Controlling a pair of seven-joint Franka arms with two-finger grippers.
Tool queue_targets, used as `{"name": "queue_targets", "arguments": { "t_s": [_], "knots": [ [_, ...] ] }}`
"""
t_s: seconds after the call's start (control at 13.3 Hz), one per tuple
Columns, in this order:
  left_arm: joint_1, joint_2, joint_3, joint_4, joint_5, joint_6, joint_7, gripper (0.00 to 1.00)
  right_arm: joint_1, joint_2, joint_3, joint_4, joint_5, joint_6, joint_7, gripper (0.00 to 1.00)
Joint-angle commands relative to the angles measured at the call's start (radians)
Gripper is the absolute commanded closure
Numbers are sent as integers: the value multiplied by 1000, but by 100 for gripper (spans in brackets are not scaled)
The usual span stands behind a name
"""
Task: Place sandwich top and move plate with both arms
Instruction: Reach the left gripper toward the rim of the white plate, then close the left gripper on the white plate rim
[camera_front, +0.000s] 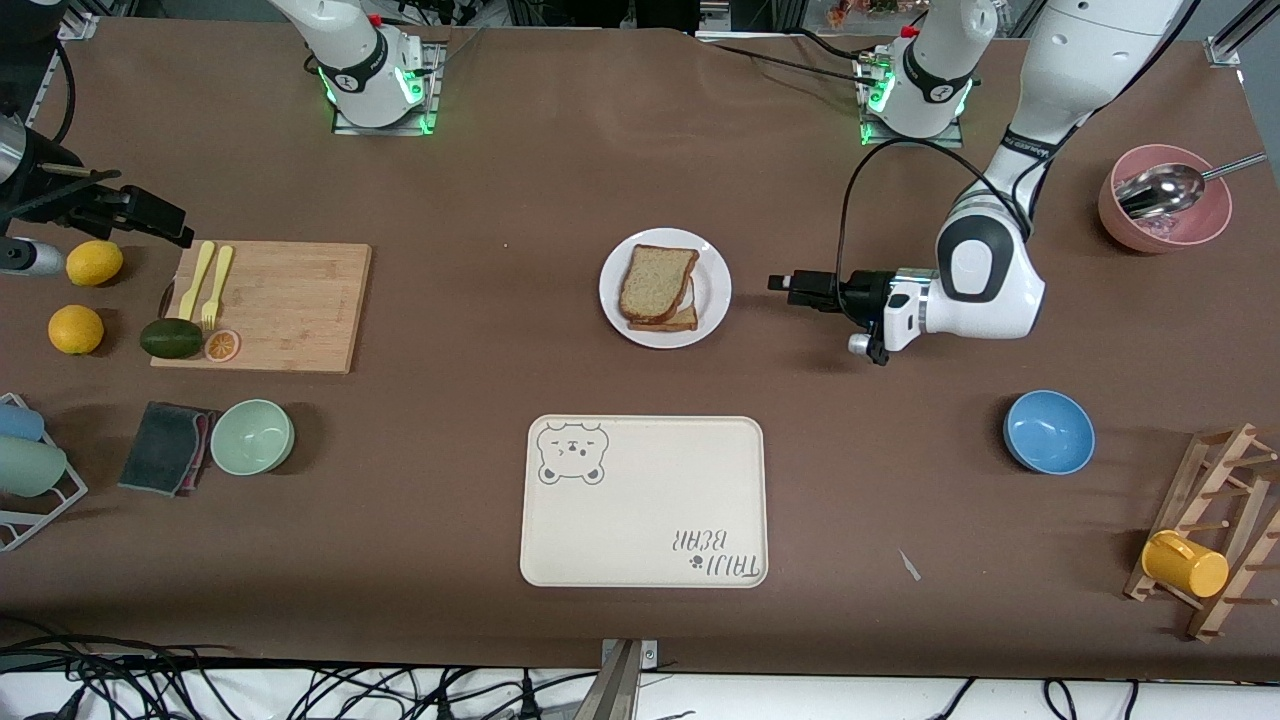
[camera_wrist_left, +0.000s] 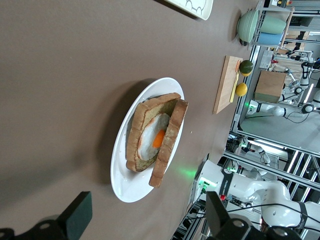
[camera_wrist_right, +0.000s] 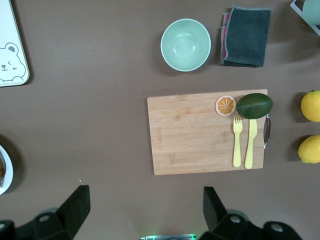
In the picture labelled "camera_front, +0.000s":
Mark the metal spoon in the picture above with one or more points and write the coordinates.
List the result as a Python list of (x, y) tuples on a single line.
[(1165, 190)]

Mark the fried egg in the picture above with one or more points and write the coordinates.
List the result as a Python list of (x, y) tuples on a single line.
[(690, 298)]

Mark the yellow mug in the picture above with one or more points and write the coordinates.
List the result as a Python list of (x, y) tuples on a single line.
[(1185, 565)]

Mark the dark green avocado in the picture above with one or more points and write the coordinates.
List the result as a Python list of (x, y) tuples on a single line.
[(170, 338)]

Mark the orange slice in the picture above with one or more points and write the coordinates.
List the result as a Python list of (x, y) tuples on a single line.
[(222, 346)]

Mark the cream tray with bear print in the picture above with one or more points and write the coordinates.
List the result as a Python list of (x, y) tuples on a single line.
[(640, 520)]

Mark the white round plate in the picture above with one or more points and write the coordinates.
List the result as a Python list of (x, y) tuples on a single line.
[(715, 285)]

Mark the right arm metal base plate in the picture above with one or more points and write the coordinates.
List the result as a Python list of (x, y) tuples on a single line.
[(380, 130)]

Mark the round yellow orange fruit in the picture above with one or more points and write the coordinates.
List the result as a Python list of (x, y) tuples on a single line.
[(76, 330)]

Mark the dark grey folded cloth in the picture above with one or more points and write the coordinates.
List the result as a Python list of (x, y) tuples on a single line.
[(160, 448)]

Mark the yellow lemon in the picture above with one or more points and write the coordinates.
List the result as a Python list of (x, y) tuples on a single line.
[(93, 263)]

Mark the pale green cup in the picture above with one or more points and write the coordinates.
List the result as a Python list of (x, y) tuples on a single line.
[(30, 467)]

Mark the wooden mug rack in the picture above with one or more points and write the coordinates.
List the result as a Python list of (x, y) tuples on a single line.
[(1190, 500)]

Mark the grey metal box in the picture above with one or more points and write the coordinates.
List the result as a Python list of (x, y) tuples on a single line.
[(655, 12)]

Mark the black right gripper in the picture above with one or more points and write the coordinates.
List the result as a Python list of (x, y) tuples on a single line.
[(62, 203)]

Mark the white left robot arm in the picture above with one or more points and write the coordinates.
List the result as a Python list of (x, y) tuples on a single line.
[(985, 290)]

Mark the aluminium frame profile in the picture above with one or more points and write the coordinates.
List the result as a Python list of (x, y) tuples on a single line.
[(80, 27), (1225, 50)]

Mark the blue bowl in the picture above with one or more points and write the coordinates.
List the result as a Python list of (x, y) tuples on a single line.
[(1050, 432)]

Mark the plain brown bread slice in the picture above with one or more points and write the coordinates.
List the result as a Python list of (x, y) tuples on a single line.
[(655, 282)]

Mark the yellow plastic knife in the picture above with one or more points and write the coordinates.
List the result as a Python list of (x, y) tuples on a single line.
[(199, 270)]

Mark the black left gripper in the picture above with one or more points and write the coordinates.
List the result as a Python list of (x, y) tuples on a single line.
[(862, 291)]

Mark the yellow plastic fork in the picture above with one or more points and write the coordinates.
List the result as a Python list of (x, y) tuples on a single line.
[(218, 280)]

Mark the pale green bowl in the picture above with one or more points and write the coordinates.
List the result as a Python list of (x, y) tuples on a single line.
[(250, 437)]

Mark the light blue cup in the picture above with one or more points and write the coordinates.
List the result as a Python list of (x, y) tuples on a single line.
[(18, 422)]

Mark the wooden cutting board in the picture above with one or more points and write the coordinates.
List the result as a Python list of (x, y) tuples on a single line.
[(280, 310)]

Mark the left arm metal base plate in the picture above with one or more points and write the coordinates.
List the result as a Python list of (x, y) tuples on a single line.
[(900, 142)]

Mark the small grey tape scrap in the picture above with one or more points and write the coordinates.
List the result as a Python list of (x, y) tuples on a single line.
[(910, 566)]

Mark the pink bowl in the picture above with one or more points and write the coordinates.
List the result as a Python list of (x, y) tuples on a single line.
[(1205, 215)]

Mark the metal table bracket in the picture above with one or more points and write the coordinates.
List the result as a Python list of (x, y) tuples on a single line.
[(620, 690)]

